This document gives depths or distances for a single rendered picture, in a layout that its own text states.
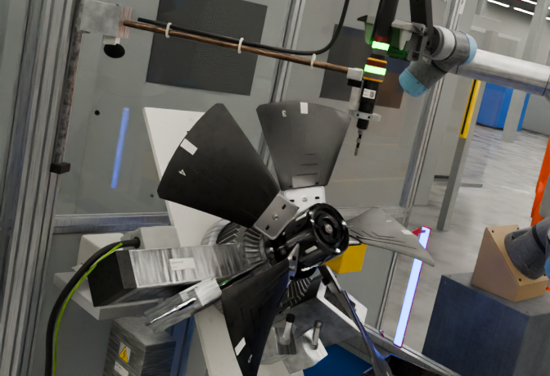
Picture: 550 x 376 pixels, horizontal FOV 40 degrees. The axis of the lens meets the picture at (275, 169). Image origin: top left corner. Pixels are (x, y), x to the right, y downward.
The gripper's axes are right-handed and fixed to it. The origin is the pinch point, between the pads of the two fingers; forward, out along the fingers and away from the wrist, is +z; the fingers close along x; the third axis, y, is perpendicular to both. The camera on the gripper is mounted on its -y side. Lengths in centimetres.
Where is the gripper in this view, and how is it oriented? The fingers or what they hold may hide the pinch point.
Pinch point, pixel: (377, 19)
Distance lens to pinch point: 161.1
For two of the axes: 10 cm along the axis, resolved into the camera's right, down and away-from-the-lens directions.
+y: -1.9, 9.6, 1.8
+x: -6.7, -2.6, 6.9
